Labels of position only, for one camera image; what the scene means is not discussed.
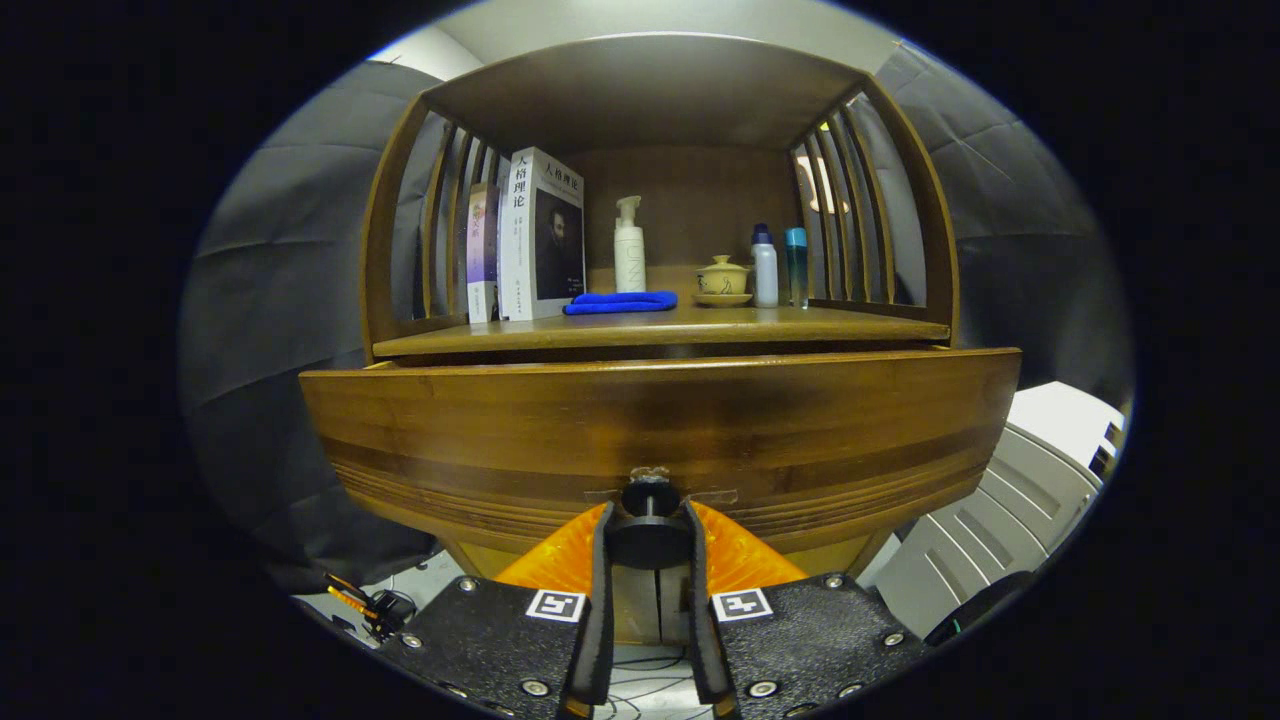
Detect large white book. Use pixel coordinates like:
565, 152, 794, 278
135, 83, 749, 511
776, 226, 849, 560
497, 147, 587, 322

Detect teal bottle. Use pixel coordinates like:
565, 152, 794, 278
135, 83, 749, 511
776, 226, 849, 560
784, 227, 809, 309

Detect white bottle blue cap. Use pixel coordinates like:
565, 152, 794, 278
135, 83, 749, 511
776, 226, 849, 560
751, 223, 780, 309

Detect wooden countertop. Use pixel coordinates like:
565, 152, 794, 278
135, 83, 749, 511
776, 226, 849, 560
372, 305, 951, 359

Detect wooden drawer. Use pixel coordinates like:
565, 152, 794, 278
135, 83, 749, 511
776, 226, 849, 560
298, 347, 1023, 581

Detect yellow lidded teacup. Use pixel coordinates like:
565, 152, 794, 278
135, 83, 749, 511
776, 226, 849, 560
693, 254, 753, 308

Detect white pump bottle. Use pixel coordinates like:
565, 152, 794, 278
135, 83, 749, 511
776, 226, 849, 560
613, 196, 647, 294

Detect wooden cabinet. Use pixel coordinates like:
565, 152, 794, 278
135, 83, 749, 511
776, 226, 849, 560
360, 32, 961, 646

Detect orange black tool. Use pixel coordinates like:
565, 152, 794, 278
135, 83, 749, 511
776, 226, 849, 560
322, 572, 419, 643

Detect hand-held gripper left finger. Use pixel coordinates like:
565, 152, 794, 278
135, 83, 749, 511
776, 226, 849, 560
385, 500, 616, 720

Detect blue folded cloth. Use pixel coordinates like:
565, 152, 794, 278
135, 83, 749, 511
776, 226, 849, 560
563, 290, 679, 316

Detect black floor cables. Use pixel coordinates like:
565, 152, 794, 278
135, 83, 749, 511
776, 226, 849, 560
600, 648, 716, 720

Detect thin purple book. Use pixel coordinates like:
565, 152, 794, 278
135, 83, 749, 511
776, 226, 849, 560
466, 182, 500, 324

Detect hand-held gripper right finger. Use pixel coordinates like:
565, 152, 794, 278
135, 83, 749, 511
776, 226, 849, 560
683, 500, 931, 720

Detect black drawer knob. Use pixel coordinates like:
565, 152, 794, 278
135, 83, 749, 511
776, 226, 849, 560
603, 478, 696, 571

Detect white drawer unit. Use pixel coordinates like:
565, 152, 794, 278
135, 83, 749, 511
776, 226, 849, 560
860, 380, 1126, 641

